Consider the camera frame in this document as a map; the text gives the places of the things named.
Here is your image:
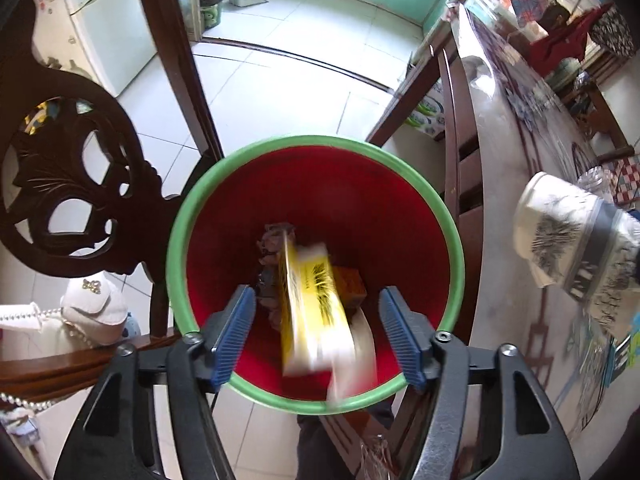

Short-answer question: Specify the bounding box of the white refrigerator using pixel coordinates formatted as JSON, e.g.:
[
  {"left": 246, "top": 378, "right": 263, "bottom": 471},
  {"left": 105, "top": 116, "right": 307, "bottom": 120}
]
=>
[{"left": 31, "top": 0, "right": 158, "bottom": 99}]

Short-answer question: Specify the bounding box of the white printed snack bag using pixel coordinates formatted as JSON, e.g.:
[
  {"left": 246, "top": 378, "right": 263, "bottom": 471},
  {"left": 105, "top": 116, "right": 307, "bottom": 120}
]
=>
[{"left": 513, "top": 171, "right": 639, "bottom": 339}]

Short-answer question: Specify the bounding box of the white pearl handbag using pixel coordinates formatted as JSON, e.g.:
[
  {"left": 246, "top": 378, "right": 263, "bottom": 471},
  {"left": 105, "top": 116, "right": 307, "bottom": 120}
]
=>
[{"left": 0, "top": 301, "right": 97, "bottom": 411}]

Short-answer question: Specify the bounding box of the floral patterned tablecloth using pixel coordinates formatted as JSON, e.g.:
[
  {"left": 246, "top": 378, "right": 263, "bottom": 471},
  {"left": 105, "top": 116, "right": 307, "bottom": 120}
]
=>
[{"left": 452, "top": 8, "right": 639, "bottom": 437}]

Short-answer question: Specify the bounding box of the red hanging garment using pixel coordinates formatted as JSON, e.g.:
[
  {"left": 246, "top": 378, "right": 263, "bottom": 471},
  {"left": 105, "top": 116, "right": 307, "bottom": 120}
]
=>
[{"left": 526, "top": 3, "right": 612, "bottom": 77}]

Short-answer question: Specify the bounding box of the yellow snack box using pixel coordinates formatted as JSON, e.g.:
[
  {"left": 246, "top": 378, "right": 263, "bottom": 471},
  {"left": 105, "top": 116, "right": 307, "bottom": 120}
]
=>
[{"left": 279, "top": 233, "right": 376, "bottom": 405}]

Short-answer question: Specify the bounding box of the small black kitchen bin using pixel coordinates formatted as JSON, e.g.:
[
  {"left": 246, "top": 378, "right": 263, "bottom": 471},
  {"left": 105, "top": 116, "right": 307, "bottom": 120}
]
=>
[{"left": 200, "top": 0, "right": 224, "bottom": 30}]

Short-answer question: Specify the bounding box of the white cap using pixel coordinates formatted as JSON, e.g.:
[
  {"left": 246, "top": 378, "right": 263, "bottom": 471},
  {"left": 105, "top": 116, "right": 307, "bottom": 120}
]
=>
[{"left": 60, "top": 272, "right": 128, "bottom": 346}]

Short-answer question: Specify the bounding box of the black white patterned bag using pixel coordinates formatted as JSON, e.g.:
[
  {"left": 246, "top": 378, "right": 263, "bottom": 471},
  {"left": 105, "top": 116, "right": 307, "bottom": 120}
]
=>
[{"left": 589, "top": 6, "right": 638, "bottom": 60}]

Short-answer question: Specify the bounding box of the red bin with green rim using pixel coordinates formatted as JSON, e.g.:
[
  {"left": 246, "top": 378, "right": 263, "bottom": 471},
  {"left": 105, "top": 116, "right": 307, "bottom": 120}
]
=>
[{"left": 166, "top": 136, "right": 465, "bottom": 415}]

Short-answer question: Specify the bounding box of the dark carved wooden chair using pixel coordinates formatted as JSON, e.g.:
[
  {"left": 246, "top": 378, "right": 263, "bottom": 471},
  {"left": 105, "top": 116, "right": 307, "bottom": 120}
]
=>
[{"left": 0, "top": 0, "right": 227, "bottom": 406}]

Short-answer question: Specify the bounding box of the clear plastic water bottle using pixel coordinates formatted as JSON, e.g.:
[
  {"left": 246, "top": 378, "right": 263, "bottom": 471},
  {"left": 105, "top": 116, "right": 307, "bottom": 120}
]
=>
[{"left": 577, "top": 166, "right": 615, "bottom": 204}]

